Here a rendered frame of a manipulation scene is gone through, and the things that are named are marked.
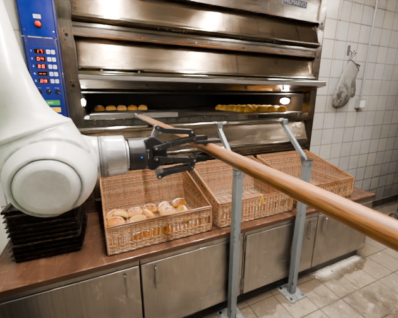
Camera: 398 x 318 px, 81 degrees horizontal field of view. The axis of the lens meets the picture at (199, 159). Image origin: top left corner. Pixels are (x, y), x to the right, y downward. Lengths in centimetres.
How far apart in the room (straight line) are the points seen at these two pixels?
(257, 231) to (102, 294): 88
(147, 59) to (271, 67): 96
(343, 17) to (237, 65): 112
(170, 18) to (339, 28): 150
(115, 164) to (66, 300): 90
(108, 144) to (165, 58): 116
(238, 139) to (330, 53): 113
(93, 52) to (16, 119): 121
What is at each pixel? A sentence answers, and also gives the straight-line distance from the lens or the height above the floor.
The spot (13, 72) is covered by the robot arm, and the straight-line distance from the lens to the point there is 41.
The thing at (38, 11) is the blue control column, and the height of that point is 172.
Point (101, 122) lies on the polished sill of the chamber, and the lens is 154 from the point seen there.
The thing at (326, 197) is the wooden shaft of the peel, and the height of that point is 118.
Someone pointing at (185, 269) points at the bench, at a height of 42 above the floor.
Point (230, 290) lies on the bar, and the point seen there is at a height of 22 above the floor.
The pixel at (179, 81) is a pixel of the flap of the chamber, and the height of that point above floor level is 140.
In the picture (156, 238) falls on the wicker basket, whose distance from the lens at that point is 127.
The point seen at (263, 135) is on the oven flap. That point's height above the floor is 100.
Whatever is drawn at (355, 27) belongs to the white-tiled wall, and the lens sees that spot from 274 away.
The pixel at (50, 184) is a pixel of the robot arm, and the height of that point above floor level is 121.
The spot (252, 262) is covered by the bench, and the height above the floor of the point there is 32.
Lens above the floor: 130
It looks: 15 degrees down
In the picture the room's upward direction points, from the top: straight up
